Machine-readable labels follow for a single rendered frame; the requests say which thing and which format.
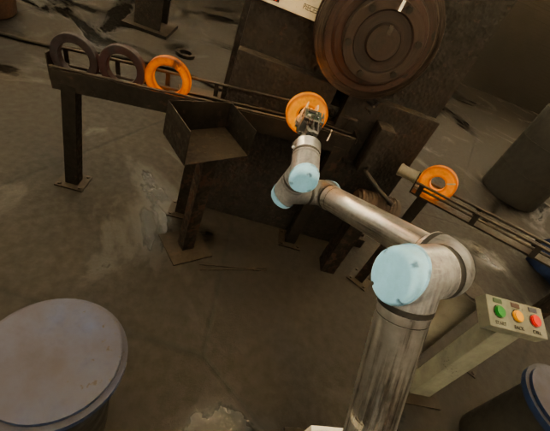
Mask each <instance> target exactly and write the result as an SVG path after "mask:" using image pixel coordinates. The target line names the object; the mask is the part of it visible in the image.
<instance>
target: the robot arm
mask: <svg viewBox="0 0 550 431"><path fill-rule="evenodd" d="M308 106H309V102H308V103H307V104H306V106H305V107H304V108H303V109H302V110H301V112H300V114H299V115H297V117H296V119H295V127H296V132H297V133H298V134H299V135H300V136H298V138H297V139H295V140H294V141H293V144H292V149H293V154H292V161H291V165H290V166H289V168H288V169H287V171H286V172H285V173H284V174H283V175H282V177H281V178H280V179H279V180H278V182H277V183H276V184H275V185H274V187H273V189H272V191H271V197H272V199H273V201H274V203H275V204H276V205H277V206H279V207H281V208H283V209H288V208H291V207H292V206H293V205H294V204H311V205H318V206H319V207H321V208H323V209H324V210H327V211H329V212H330V213H332V214H333V215H335V216H337V217H339V218H340V219H341V220H343V221H345V222H346V223H348V224H350V225H351V226H353V227H355V228H356V229H357V230H359V231H360V232H362V233H364V234H366V235H367V236H369V237H371V238H372V239H373V240H375V241H377V242H378V243H380V244H381V245H384V246H385V247H387V249H385V250H384V251H382V252H381V253H380V254H379V255H378V256H377V258H376V260H375V261H374V264H373V267H372V270H371V281H373V282H374V285H373V286H372V287H373V290H374V292H375V294H376V296H377V298H376V300H377V303H376V308H375V312H374V315H373V319H372V322H371V325H370V331H369V334H368V338H367V341H366V345H365V348H364V354H363V357H362V361H361V363H360V367H359V371H358V376H357V379H356V383H355V387H354V389H353V393H352V399H351V402H350V405H349V409H348V412H347V415H346V421H345V425H344V427H343V431H397V429H398V426H399V421H400V418H401V416H402V413H403V409H404V407H405V402H406V400H407V397H408V393H409V391H410V388H411V383H412V381H413V378H414V374H415V372H416V369H417V365H418V362H419V358H420V356H421V353H422V350H423V346H424V342H425V340H426V337H427V334H428V331H429V327H430V323H431V321H432V320H433V319H434V317H435V312H436V310H437V307H438V304H439V302H440V300H442V299H449V298H456V297H457V296H460V295H462V294H463V293H464V292H466V291H467V290H468V289H469V288H470V286H471V284H472V282H473V280H474V278H475V273H476V267H475V264H474V260H473V257H472V255H471V254H470V253H469V251H468V250H467V248H465V247H464V246H463V245H462V244H461V243H460V242H459V241H457V240H456V239H455V238H453V237H451V236H449V235H447V234H445V233H443V232H433V233H428V232H426V231H424V230H422V229H421V228H419V227H416V226H414V225H412V224H410V223H409V222H407V221H404V220H402V219H400V218H398V217H397V216H395V215H392V214H390V213H388V212H386V211H385V210H382V209H380V208H378V207H376V206H374V205H373V204H370V203H368V202H366V201H364V200H363V199H361V198H358V197H356V196H354V195H352V194H351V193H349V192H346V191H344V190H342V189H340V186H339V184H338V183H337V182H335V181H332V180H319V177H320V173H319V168H320V155H321V143H320V141H319V140H318V139H317V136H318V134H319V132H320V130H321V129H322V126H323V124H324V115H325V114H324V113H323V115H322V113H321V112H318V110H319V105H317V106H316V108H315V109H313V108H311V107H308ZM322 119H323V121H322Z"/></svg>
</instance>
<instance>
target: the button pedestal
mask: <svg viewBox="0 0 550 431"><path fill-rule="evenodd" d="M493 298H498V299H501V301H502V304H498V303H495V302H494V301H493ZM475 300H476V310H477V316H478V323H477V324H476V325H475V326H473V327H472V328H470V329H469V330H468V331H466V332H465V333H464V334H462V335H461V336H460V337H458V338H457V339H456V340H454V341H453V342H452V343H451V344H450V345H448V346H447V347H446V348H444V349H443V350H442V351H440V352H439V353H438V354H436V355H435V356H434V357H432V358H431V359H429V360H428V361H427V362H426V363H425V364H424V365H422V366H421V367H420V368H418V369H417V370H416V372H415V374H414V378H413V381H412V383H411V388H410V391H409V393H408V397H407V400H406V402H405V403H406V404H411V405H415V406H421V407H425V408H430V409H434V410H441V407H440V403H439V400H438V398H437V395H436V392H438V391H439V390H441V389H442V388H443V387H445V386H447V385H448V384H450V383H451V382H453V381H455V380H456V379H458V378H459V377H460V376H461V375H463V374H465V373H466V372H468V371H469V370H471V369H473V368H474V367H476V366H477V365H478V364H480V363H482V362H483V361H485V360H486V359H488V358H489V357H491V356H493V355H494V354H495V353H496V352H498V351H500V350H501V349H503V348H504V347H506V346H507V345H510V344H511V343H512V342H513V341H515V340H516V339H518V338H521V339H527V340H531V341H534V342H536V341H542V340H547V339H548V338H547V332H546V328H545V324H544V321H543V317H542V313H541V309H539V308H536V307H533V306H529V305H527V304H520V303H518V302H514V301H511V300H508V299H504V298H499V297H495V296H492V295H489V294H483V295H480V296H477V297H475ZM511 303H514V304H519V308H520V309H517V308H514V307H511ZM497 305H500V306H502V307H503V308H504V309H505V310H506V316H505V317H498V316H497V315H496V313H495V311H494V308H495V306H497ZM528 307H530V308H533V309H536V311H537V314H536V313H533V312H529V310H528ZM514 310H519V311H520V312H522V314H523V317H524V320H523V322H517V321H516V320H515V319H514V317H513V315H512V313H513V311H514ZM532 315H537V316H539V317H540V319H541V326H540V327H536V326H534V325H533V324H532V322H531V320H530V317H531V316H532Z"/></svg>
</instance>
